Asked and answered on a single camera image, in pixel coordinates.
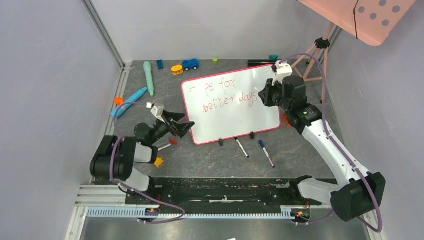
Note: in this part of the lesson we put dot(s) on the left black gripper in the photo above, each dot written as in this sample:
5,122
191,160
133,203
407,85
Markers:
182,127

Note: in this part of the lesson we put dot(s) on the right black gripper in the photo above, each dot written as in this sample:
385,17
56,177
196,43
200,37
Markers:
271,96

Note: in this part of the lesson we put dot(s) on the pink framed whiteboard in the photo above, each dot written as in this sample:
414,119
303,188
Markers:
226,105

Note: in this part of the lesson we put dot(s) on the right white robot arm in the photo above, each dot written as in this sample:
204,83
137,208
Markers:
357,191

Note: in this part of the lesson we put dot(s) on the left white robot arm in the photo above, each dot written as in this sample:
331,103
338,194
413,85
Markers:
114,160

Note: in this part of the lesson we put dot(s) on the green whiteboard marker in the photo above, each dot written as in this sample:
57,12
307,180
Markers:
165,146

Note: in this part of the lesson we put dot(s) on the blue whiteboard marker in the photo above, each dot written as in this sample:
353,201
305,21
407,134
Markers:
262,145

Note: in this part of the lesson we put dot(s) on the black whiteboard marker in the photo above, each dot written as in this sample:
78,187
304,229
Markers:
241,147

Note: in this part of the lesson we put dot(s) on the orange semicircle toy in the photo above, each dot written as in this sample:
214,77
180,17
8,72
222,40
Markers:
286,120

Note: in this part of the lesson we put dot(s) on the black cylinder tube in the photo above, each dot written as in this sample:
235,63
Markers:
261,62

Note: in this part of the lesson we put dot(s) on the yellow orange plastic block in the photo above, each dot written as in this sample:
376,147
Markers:
158,162

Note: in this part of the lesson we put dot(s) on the large blue toy crayon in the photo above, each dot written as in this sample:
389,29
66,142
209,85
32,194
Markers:
117,112

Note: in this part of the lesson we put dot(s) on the blue toy car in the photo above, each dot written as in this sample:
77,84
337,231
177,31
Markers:
190,64

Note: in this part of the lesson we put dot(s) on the dark blue small block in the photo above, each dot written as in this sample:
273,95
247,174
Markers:
160,64

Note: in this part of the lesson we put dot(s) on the small orange toy piece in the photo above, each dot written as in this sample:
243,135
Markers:
118,101

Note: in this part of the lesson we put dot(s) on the large mint toy crayon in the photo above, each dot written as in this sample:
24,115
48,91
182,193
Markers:
149,77

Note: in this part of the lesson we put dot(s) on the green small block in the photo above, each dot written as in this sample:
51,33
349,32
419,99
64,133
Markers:
215,60

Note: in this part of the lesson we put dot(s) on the pink perforated panel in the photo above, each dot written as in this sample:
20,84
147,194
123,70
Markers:
370,21

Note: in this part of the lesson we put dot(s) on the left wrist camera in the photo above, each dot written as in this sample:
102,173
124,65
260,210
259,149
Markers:
156,110

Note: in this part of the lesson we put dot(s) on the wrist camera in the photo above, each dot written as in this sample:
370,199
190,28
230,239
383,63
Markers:
281,70
156,110

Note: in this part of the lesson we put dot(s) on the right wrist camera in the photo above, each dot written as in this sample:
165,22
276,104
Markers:
281,70

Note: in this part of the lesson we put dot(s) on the yellow toy ring block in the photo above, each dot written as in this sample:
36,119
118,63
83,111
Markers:
177,70

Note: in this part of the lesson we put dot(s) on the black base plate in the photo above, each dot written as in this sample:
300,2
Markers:
227,195

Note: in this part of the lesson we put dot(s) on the white slotted cable duct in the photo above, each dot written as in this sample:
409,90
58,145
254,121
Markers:
139,212

